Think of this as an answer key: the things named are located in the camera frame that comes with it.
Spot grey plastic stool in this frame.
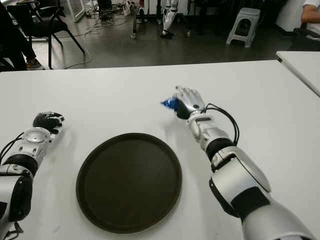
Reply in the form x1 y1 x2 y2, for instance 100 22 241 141
226 7 261 48

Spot white neighbouring table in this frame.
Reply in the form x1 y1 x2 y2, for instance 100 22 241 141
275 50 320 98

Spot white framed panel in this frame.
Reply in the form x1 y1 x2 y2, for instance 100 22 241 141
67 0 87 23

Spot black padded chair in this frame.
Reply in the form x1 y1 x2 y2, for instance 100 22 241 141
287 23 320 52

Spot person in white shirt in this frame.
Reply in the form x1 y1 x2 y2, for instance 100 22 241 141
301 0 320 25

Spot white floor cable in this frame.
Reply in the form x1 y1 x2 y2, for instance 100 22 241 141
52 14 92 71

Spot right robot hand black glove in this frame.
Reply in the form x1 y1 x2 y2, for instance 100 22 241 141
172 84 207 120

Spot left robot hand black glove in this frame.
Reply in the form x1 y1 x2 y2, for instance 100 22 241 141
32 111 65 135

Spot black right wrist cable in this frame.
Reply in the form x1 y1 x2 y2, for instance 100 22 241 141
204 102 240 146

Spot small white bag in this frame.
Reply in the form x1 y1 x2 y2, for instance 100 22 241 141
122 0 132 16

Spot white humanoid robot leg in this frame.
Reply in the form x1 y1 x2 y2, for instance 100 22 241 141
159 0 180 40

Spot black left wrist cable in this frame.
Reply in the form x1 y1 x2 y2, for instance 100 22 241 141
0 132 26 161

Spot blue Oreo cookie packet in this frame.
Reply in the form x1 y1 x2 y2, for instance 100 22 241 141
159 94 180 112

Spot black wheeled metal frame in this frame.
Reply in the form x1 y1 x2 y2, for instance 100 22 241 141
129 0 193 40

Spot tangled floor cables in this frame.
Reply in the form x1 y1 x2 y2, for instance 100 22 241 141
98 3 126 27

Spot black metal-legged chair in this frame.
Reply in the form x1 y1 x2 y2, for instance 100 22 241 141
7 0 86 70

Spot round dark brown tray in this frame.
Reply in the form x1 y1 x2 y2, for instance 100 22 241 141
76 132 183 235

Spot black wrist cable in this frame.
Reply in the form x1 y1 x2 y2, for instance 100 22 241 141
204 102 240 146
0 132 26 161

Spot person in black trousers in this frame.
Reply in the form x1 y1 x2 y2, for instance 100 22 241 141
0 0 45 72

